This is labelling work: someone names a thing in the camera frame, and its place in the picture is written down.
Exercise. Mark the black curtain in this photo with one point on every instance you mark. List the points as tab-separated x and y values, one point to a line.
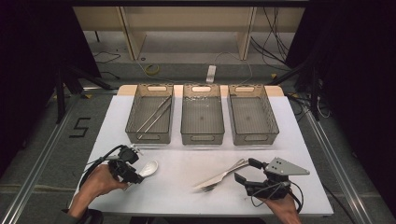
25	62
358	77

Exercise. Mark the metal fork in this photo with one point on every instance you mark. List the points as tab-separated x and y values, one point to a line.
210	188

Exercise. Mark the white power strip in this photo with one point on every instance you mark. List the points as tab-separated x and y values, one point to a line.
211	74

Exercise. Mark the beige wooden shelf unit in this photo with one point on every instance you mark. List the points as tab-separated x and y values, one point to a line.
130	37

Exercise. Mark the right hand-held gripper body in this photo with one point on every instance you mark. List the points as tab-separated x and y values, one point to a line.
286	168

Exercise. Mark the metal table knife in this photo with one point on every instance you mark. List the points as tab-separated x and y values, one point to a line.
218	178

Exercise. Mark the white ceramic spoon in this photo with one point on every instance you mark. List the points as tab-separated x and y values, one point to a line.
151	167

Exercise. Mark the yellow tape roll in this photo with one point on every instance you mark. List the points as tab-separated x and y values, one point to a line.
152	69

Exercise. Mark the aluminium floor rail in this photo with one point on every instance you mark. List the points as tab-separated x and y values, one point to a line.
37	168
336	161

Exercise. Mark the person's left hand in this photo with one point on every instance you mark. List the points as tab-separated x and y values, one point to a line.
99	182

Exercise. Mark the grey transparent plastic bin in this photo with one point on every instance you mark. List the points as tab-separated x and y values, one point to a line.
252	118
202	118
149	115

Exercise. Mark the black metal stand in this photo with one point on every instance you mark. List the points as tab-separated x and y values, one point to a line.
59	93
314	93

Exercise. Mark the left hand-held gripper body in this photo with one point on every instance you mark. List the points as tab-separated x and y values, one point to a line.
126	155

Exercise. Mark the person's right hand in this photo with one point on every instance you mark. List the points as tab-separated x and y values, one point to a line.
285	210

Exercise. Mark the metal chopstick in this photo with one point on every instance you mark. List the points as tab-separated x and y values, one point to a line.
154	122
154	114

